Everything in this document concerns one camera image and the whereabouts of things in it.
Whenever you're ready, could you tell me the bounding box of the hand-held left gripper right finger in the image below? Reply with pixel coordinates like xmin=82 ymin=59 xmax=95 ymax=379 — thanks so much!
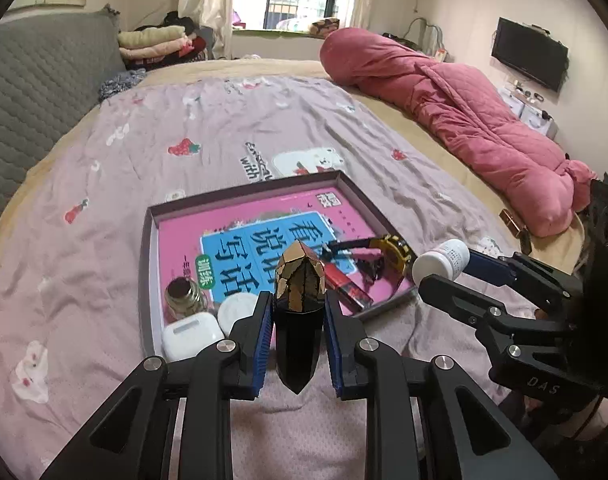
xmin=323 ymin=296 xmax=560 ymax=480

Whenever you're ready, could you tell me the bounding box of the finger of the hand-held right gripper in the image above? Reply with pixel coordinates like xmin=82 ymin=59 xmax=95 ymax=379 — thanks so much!
xmin=464 ymin=249 xmax=565 ymax=306
xmin=418 ymin=274 xmax=515 ymax=333

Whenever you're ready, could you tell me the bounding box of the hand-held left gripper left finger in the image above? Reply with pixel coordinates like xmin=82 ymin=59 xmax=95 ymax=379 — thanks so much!
xmin=39 ymin=290 xmax=276 ymax=480

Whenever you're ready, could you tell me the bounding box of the small white bottle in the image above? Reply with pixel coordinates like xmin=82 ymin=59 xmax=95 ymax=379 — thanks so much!
xmin=411 ymin=239 xmax=471 ymax=283

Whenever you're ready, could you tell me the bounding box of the white round jar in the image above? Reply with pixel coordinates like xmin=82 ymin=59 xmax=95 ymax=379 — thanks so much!
xmin=218 ymin=294 xmax=260 ymax=337

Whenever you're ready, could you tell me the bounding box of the red and black tube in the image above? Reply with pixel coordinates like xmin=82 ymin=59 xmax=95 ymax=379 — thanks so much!
xmin=324 ymin=260 xmax=375 ymax=310

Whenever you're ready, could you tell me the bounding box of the white earbuds case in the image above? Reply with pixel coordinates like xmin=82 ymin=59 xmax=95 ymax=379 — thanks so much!
xmin=161 ymin=312 xmax=226 ymax=362

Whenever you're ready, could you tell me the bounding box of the yellow and black wristwatch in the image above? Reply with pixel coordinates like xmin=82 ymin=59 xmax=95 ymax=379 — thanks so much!
xmin=321 ymin=234 xmax=414 ymax=281

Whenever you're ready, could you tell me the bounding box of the brass screw cap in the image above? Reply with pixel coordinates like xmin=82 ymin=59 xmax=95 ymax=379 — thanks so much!
xmin=164 ymin=280 xmax=210 ymax=323

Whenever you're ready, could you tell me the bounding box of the dark purple shallow box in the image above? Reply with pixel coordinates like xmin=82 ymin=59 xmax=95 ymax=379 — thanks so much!
xmin=138 ymin=170 xmax=419 ymax=361

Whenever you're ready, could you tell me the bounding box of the pink book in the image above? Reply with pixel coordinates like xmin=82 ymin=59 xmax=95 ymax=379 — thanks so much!
xmin=156 ymin=182 xmax=415 ymax=331

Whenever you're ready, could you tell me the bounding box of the white storage cabinet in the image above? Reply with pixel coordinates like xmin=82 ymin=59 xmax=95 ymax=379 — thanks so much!
xmin=499 ymin=77 xmax=560 ymax=138

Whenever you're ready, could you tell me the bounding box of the pink quilt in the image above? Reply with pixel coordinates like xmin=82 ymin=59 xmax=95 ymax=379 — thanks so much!
xmin=319 ymin=27 xmax=597 ymax=238

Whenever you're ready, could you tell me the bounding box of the purple printed bedsheet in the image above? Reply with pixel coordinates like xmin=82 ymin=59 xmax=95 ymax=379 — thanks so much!
xmin=0 ymin=75 xmax=560 ymax=480

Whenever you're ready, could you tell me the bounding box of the blue patterned cloth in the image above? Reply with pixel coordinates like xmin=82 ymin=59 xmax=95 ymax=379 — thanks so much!
xmin=99 ymin=67 xmax=149 ymax=103

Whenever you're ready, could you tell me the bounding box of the dark clothes pile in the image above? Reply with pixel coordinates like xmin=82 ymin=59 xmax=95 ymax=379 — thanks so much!
xmin=134 ymin=10 xmax=215 ymax=68

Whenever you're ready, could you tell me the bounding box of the folded pink blanket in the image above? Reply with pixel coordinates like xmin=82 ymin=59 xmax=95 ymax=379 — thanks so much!
xmin=120 ymin=37 xmax=195 ymax=61

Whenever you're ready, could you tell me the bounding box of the folded cream blanket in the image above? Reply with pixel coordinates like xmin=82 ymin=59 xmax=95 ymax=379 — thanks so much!
xmin=118 ymin=25 xmax=187 ymax=49

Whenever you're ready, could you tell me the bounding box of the grey quilted headboard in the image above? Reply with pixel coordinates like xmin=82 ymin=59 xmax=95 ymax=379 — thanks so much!
xmin=0 ymin=5 xmax=127 ymax=251

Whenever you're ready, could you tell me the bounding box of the black wall television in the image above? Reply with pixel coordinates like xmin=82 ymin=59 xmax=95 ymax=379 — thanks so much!
xmin=490 ymin=16 xmax=570 ymax=93

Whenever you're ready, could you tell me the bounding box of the wall cable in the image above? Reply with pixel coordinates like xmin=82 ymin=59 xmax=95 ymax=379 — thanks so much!
xmin=406 ymin=16 xmax=445 ymax=56

